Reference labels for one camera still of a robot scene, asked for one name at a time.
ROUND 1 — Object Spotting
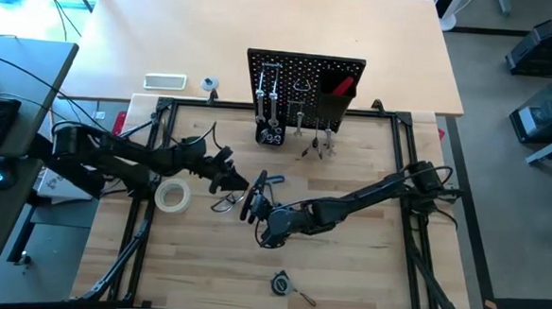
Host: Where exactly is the black computer mouse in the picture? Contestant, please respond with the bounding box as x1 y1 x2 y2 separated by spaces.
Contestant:
0 157 17 192

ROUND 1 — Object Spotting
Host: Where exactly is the small wire peg hook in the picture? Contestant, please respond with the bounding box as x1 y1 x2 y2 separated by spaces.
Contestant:
285 99 306 119

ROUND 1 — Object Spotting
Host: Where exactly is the white masking tape roll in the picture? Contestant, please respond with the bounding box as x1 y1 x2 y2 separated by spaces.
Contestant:
153 177 194 216

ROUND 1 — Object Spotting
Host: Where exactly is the black metal pegboard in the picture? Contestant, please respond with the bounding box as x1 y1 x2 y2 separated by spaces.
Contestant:
242 47 368 134

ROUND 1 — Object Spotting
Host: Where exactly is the white round stand base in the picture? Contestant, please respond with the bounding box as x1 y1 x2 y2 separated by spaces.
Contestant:
434 0 475 34

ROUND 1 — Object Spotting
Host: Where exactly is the dark grey desk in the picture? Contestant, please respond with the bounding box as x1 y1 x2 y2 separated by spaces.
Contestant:
0 35 80 282

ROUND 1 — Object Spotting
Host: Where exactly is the black pegboard socket shelf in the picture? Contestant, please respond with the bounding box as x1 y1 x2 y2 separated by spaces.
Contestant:
254 124 287 148

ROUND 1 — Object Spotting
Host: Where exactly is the black box with clear lid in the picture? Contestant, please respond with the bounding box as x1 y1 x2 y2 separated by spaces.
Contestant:
507 60 552 146

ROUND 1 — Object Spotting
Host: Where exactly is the black grey tape measure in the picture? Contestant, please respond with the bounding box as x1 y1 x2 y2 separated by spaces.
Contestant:
268 268 319 308

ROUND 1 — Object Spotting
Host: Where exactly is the blue handled hex key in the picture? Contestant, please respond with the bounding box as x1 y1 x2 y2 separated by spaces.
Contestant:
263 173 286 198

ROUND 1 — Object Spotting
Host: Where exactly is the clear safety glasses black frame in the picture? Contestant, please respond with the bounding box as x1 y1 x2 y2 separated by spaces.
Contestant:
210 188 248 215

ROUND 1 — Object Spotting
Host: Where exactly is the black crate with red lid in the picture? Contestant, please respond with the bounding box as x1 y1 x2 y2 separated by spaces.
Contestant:
503 13 552 78

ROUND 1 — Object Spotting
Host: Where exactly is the white rectangular tray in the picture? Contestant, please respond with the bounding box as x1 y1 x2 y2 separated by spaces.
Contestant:
142 72 188 93

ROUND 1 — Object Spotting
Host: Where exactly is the white box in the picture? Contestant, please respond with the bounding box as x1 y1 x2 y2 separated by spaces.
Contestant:
35 144 112 203

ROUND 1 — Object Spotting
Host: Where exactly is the silver combination wrench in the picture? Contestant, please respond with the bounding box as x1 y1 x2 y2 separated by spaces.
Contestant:
253 60 268 126
293 110 305 139
266 63 283 129
321 127 339 159

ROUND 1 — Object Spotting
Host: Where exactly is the black plastic pegboard bin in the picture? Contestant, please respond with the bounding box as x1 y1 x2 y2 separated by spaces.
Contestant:
315 69 359 125

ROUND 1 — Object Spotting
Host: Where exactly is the double prong metal peg hook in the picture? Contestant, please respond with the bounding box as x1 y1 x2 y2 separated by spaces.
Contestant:
258 61 282 97

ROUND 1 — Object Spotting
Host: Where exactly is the red utility knife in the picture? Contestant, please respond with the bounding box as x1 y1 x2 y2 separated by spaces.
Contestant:
330 74 355 99

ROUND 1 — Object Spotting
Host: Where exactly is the light wooden table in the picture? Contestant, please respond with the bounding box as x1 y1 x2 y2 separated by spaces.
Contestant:
60 0 471 119

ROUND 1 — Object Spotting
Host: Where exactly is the long double prong peg hook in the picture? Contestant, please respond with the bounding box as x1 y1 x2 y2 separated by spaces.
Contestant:
312 117 334 147

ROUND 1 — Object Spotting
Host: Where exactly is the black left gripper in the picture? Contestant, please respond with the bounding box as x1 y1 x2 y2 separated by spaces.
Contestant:
202 144 252 197

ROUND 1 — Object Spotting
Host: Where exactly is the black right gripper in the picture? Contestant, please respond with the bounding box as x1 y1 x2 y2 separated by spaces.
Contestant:
238 168 285 232

